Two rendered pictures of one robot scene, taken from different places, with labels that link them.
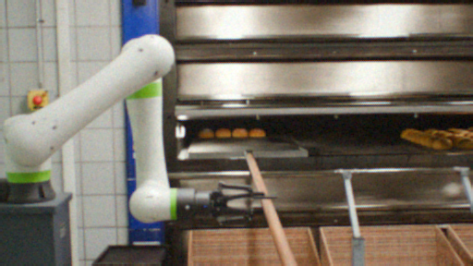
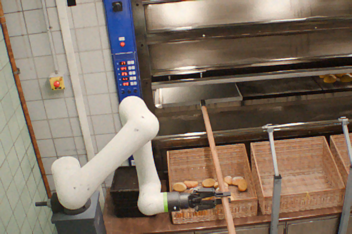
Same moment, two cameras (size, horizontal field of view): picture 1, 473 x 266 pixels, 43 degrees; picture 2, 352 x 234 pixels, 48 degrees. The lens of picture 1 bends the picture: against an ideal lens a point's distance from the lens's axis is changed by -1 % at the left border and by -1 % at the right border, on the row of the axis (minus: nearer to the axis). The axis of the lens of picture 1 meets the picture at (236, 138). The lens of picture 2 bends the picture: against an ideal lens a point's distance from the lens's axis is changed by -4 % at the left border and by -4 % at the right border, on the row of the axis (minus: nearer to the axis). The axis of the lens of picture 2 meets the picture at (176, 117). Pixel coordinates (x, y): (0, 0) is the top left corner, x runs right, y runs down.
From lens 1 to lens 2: 90 cm
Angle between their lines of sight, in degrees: 22
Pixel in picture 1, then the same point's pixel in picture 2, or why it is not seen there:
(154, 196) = (153, 202)
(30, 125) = (73, 190)
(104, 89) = (115, 159)
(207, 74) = (170, 52)
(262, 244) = not seen: hidden behind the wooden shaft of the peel
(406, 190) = (306, 116)
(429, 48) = (325, 25)
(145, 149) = (142, 166)
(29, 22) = (42, 29)
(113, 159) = (111, 112)
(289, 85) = (229, 56)
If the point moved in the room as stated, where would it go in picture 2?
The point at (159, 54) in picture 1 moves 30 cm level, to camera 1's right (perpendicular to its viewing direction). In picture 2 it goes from (149, 132) to (226, 126)
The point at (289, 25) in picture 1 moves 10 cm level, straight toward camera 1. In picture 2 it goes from (227, 15) to (229, 19)
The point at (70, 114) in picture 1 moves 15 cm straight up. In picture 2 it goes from (96, 179) to (89, 148)
